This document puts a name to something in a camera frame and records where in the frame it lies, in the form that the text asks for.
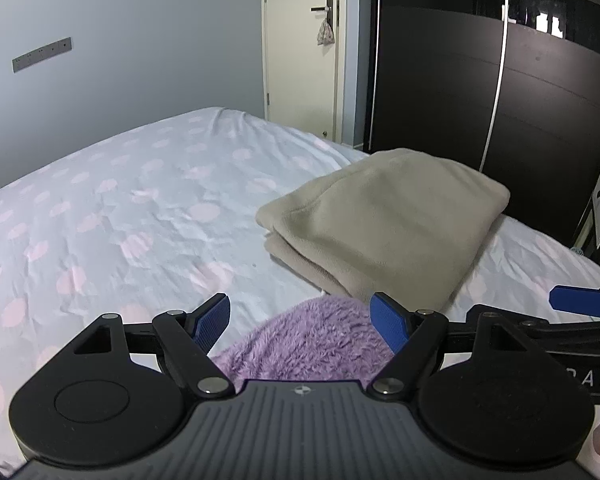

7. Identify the beige fleece garment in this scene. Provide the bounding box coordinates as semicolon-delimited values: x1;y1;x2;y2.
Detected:
256;148;509;311

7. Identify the purple fluffy garment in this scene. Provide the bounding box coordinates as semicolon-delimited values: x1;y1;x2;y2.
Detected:
213;296;393;389

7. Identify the polka dot bed sheet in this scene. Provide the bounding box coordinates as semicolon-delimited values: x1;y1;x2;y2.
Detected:
0;105;600;476

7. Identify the black wardrobe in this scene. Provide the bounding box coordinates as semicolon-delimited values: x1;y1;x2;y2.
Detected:
364;0;600;244

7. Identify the small patterned hanging bag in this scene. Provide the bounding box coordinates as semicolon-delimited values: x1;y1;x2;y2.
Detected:
316;18;335;47

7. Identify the cream white door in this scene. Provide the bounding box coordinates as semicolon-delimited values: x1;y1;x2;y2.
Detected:
262;0;346;141

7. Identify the grey wall plate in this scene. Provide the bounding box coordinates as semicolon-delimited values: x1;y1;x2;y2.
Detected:
12;37;72;73

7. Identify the black door handle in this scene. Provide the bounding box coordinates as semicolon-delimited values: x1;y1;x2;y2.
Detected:
310;0;335;28

